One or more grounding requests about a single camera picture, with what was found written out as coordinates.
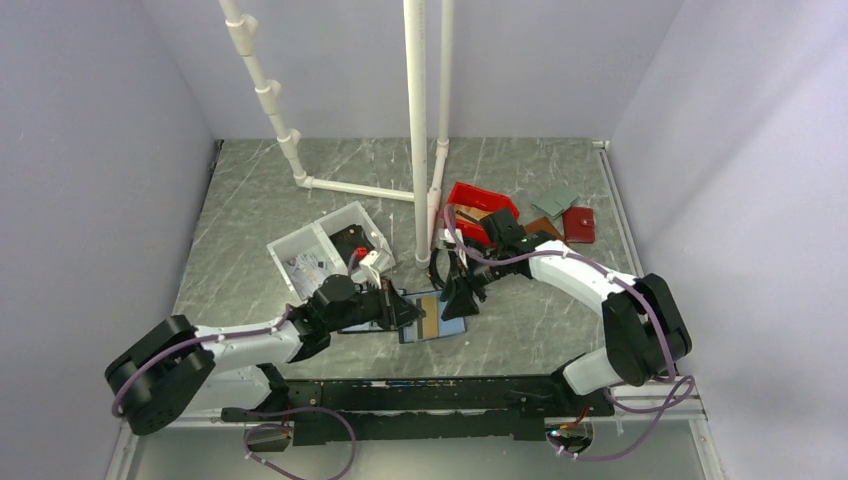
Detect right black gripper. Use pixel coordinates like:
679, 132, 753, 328
439, 246, 507, 322

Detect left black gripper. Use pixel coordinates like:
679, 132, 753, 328
327, 275, 425, 333

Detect blue card holder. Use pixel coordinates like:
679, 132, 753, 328
398, 290, 467, 344

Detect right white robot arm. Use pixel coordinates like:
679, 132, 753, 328
441, 206, 692, 415

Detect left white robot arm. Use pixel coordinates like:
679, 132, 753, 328
104, 274, 425, 436

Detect open black card holder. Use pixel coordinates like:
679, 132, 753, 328
340, 289, 440, 343

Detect gold striped credit card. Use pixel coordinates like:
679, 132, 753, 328
417, 296, 440, 341

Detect silver cards in bin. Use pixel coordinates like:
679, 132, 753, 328
283, 253, 332, 298

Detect brown leather card holder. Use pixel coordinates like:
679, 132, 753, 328
524, 217, 565, 242

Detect grey-green card holder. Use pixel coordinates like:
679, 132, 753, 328
531, 185, 579, 218

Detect red leather card holder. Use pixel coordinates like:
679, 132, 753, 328
562, 206, 596, 245

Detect red plastic bin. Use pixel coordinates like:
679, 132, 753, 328
446, 182, 520, 247

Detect black wallet in bin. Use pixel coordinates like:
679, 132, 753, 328
329, 224, 377, 262

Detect clear plastic two-compartment bin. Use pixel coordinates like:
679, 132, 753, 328
266, 201, 396, 304

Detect coiled black cable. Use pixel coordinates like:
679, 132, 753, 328
427, 239, 465, 286

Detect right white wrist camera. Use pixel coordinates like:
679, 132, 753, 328
442, 230, 468, 266

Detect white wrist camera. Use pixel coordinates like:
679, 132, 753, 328
351, 249, 395, 287
442, 230, 468, 266

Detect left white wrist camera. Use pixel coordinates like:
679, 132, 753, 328
351, 249, 395, 287

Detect white PVC pipe frame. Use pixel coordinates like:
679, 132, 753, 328
219, 0, 456, 269

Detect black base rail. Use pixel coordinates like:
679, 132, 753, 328
221, 372, 614, 446

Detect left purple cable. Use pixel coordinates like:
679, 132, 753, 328
111, 251, 362, 419

